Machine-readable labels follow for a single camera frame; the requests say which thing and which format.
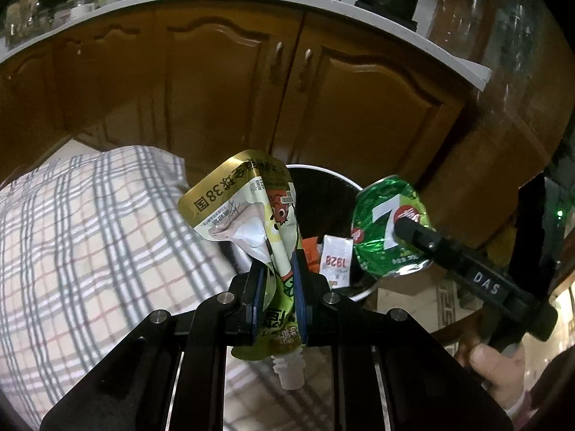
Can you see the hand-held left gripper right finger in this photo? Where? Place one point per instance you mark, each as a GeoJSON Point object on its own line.
{"type": "Point", "coordinates": [298, 296]}

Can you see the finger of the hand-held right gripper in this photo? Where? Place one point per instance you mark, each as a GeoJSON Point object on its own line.
{"type": "Point", "coordinates": [471, 274]}

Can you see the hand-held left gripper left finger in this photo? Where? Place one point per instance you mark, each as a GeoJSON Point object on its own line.
{"type": "Point", "coordinates": [257, 296]}

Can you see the orange snack wrapper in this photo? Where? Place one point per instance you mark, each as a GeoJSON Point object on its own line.
{"type": "Point", "coordinates": [312, 251]}

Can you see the red and white packet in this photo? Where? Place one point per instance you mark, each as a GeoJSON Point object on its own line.
{"type": "Point", "coordinates": [337, 258]}

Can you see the green and gold spout pouch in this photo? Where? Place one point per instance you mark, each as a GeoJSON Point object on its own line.
{"type": "Point", "coordinates": [233, 215]}

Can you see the crushed green soda can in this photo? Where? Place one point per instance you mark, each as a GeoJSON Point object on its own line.
{"type": "Point", "coordinates": [382, 238]}

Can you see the white bin with black liner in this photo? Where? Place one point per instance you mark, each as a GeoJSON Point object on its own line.
{"type": "Point", "coordinates": [323, 197]}

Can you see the person's right hand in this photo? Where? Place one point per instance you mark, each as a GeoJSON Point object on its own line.
{"type": "Point", "coordinates": [498, 372]}

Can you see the wooden glass-panel door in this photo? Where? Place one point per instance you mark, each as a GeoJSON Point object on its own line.
{"type": "Point", "coordinates": [494, 54]}

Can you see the wooden kitchen cabinet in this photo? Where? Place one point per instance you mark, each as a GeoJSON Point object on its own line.
{"type": "Point", "coordinates": [215, 98]}

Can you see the black cooker under pot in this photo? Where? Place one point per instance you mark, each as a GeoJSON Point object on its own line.
{"type": "Point", "coordinates": [386, 15]}

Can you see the white lidded container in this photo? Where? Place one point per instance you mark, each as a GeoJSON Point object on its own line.
{"type": "Point", "coordinates": [83, 10]}

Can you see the clear glass jar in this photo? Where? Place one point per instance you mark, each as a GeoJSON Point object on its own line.
{"type": "Point", "coordinates": [24, 20]}

